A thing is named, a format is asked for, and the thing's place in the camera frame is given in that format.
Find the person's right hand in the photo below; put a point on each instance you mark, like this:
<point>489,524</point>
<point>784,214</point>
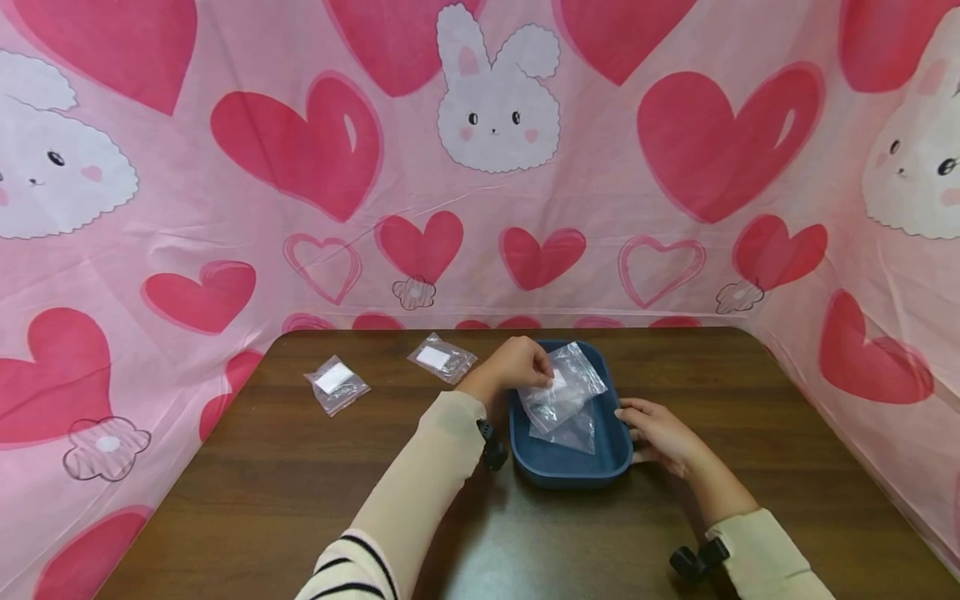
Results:
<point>664,433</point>

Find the person's left hand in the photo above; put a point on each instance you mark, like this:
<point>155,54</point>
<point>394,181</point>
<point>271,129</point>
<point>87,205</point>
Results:
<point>510,367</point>

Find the person's right fingers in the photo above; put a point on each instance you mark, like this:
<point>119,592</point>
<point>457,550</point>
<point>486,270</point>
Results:
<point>636,440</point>

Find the person's right thumb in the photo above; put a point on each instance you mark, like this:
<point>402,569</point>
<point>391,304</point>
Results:
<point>634,406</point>

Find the person's left fingers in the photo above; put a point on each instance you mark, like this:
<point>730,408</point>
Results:
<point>541,365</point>

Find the clear plastic zip bag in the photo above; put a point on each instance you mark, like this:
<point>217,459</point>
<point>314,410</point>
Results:
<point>442,358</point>
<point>566,387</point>
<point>336,383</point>
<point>574,435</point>

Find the blue plastic tray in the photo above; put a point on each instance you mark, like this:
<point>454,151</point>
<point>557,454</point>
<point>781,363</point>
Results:
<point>570,468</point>

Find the person's right forearm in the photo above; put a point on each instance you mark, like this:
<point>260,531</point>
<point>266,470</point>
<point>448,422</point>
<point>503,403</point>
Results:
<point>739,525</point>

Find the person's left forearm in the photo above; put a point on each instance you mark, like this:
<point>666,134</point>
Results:
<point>420,500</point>

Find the black wrist band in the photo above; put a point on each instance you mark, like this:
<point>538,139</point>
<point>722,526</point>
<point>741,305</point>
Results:
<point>491,446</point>
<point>697,560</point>

